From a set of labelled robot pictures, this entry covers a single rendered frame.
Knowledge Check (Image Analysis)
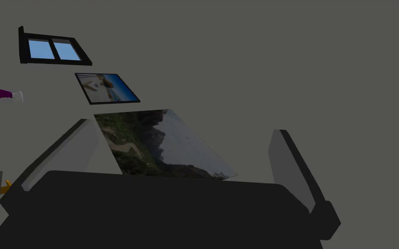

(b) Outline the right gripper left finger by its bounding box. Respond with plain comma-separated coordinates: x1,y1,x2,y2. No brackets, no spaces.
0,118,100,217

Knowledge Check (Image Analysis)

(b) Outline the black framed window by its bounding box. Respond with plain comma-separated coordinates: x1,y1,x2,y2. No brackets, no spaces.
18,26,93,66

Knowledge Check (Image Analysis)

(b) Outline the beach picture with black frame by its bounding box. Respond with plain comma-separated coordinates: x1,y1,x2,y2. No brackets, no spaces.
74,73,141,105

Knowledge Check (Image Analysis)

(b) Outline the mountain landscape picture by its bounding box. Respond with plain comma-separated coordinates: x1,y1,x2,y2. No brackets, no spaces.
93,109,238,181

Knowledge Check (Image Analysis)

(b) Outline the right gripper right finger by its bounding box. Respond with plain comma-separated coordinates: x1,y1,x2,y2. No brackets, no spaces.
268,129,341,241

